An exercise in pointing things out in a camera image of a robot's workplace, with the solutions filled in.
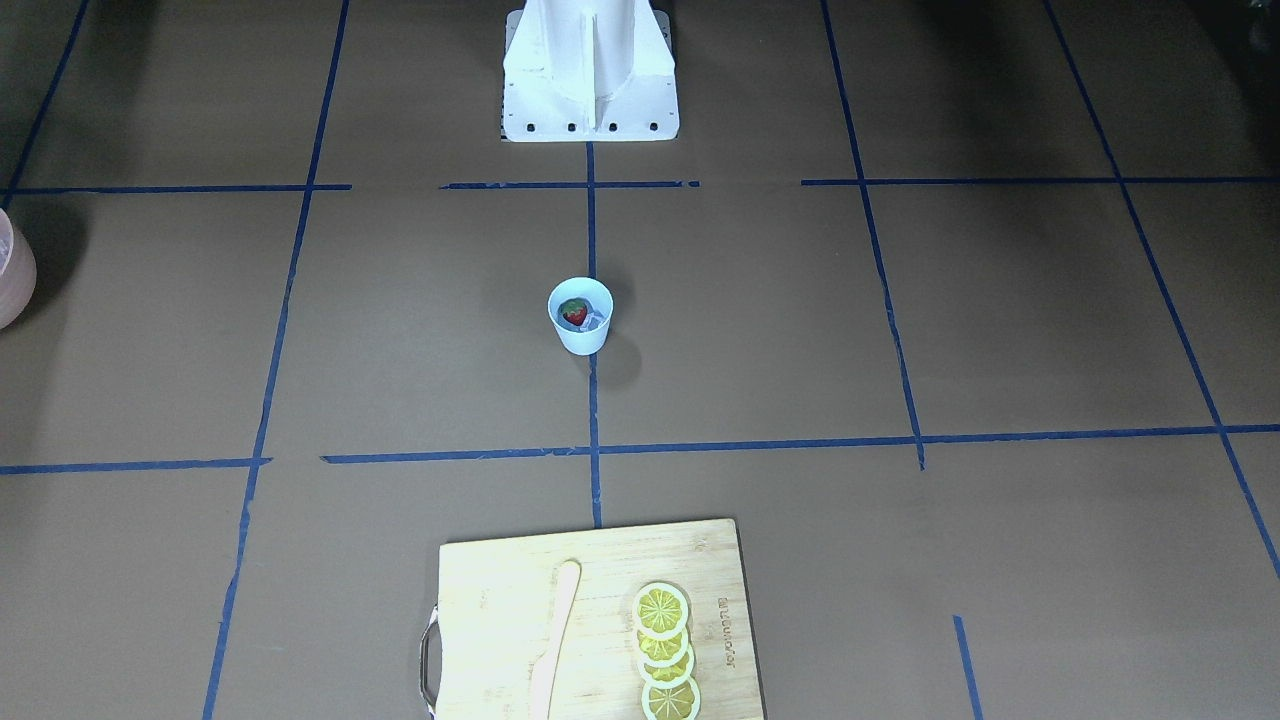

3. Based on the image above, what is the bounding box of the clear ice cube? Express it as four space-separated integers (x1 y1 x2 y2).
579 311 609 333

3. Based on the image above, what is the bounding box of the wooden cutting board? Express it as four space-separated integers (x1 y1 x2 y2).
420 519 765 719

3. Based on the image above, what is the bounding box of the light blue cup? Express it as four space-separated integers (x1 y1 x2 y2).
547 277 614 356

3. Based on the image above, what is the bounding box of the pink bowl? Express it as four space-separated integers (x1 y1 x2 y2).
1 209 37 329

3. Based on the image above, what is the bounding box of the red strawberry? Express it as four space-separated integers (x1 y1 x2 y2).
557 299 593 329

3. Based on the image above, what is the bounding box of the white mounting post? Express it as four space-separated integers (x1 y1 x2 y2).
500 1 680 143

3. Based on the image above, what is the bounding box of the yellow plastic knife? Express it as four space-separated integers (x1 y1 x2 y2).
527 559 582 719

